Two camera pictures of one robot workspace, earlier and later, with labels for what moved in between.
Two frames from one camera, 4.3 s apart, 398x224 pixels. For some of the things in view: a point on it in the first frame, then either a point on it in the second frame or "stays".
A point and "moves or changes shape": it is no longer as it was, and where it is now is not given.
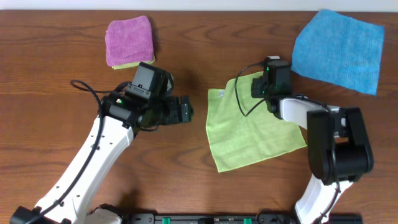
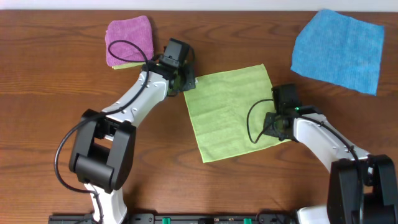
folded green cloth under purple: [134, 64] stays
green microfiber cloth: [237, 140] moves or changes shape
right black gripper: [255, 91] → [268, 119]
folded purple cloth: [129, 40] stays
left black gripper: [179, 111] → [192, 84]
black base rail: [237, 218] stays
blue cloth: [334, 48] stays
